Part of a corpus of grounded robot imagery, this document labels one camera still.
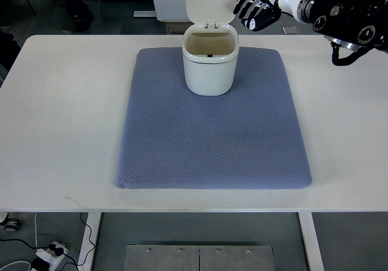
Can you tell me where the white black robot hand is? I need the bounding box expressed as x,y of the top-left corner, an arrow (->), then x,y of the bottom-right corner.
233,0 -> 314,32

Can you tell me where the white trash bin with lid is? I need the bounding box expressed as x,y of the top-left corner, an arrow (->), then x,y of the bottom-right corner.
182,0 -> 239,96

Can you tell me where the cardboard box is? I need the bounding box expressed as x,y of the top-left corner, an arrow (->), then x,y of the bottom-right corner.
165,22 -> 192,35

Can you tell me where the blue quilted mat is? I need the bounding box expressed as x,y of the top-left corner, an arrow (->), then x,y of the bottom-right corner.
115,47 -> 312,190

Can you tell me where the right white table leg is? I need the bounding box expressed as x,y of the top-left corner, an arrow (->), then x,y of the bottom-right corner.
298,212 -> 324,271

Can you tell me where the white table leg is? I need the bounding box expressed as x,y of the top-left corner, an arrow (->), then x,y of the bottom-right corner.
298,212 -> 324,271
77,212 -> 102,271

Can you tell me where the black object at left edge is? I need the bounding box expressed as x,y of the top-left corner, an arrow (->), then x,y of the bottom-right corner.
1,31 -> 21,72

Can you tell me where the left white table leg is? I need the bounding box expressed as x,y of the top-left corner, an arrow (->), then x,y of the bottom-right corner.
77,212 -> 102,271

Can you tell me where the grey metal floor plate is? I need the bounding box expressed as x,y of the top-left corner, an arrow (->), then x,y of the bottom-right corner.
124,244 -> 275,270

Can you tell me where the white power strip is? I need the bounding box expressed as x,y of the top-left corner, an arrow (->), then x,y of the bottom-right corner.
31,242 -> 68,271

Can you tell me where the caster wheel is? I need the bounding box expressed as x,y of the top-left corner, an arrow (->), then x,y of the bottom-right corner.
0,212 -> 20,232

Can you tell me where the black power cable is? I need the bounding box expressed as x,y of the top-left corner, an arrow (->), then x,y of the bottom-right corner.
0,212 -> 96,271

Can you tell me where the white cable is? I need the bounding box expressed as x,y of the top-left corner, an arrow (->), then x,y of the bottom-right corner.
0,212 -> 40,271

